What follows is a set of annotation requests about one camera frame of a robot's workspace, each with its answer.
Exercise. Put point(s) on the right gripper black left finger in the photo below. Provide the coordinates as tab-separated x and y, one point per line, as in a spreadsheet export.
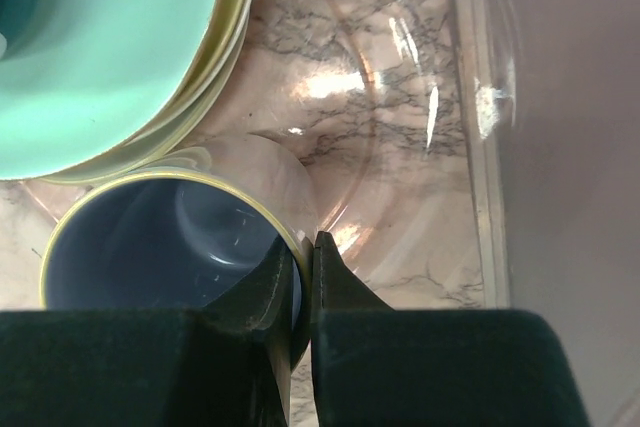
246	338

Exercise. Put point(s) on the yellow and cream plate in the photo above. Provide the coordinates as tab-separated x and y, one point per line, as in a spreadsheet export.
203	84

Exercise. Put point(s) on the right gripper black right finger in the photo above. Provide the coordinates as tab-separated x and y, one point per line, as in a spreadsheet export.
334	285

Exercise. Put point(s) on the green and cream plate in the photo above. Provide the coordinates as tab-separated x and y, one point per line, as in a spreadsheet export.
95	74

